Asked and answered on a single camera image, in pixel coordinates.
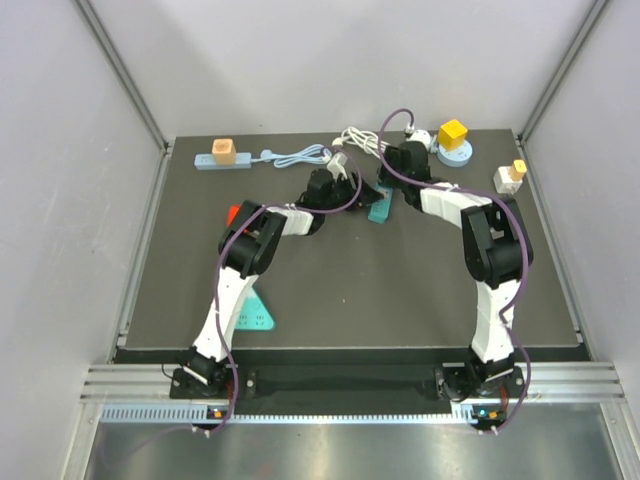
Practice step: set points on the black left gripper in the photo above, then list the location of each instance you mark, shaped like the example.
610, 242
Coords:
369, 195

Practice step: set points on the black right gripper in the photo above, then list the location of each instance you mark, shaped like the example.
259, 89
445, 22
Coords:
389, 180

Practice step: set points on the teal power strip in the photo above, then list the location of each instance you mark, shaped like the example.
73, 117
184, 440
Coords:
379, 211

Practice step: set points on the round light blue socket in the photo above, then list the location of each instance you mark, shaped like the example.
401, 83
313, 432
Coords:
455, 158

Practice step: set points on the yellow cube plug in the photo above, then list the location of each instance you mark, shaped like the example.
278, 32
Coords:
452, 134

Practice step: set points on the red cube plug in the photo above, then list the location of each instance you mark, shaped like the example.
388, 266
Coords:
231, 217

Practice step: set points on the teal triangular socket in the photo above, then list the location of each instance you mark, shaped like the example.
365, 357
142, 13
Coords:
254, 315

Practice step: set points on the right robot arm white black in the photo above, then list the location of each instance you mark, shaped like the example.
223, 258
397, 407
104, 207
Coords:
496, 247

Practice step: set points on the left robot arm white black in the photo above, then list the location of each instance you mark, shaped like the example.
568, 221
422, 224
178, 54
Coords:
247, 249

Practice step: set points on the white cube socket adapter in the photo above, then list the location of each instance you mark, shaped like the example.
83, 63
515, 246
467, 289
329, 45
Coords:
507, 180

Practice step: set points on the small orange plug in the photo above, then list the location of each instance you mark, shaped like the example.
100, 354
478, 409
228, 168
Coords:
517, 170

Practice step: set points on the orange cube plug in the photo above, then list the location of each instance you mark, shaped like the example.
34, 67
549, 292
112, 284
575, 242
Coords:
224, 151

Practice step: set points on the light blue power strip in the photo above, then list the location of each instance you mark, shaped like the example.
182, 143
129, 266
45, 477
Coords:
207, 162

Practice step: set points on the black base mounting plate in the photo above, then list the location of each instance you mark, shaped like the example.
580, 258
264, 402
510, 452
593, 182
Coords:
430, 382

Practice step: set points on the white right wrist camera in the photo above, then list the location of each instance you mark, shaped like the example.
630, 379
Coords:
421, 136

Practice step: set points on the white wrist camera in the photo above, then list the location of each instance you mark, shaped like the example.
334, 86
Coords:
336, 166
421, 136

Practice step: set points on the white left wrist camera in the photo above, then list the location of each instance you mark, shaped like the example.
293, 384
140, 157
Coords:
336, 166

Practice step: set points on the light blue cable duct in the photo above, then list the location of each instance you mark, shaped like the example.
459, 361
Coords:
209, 416

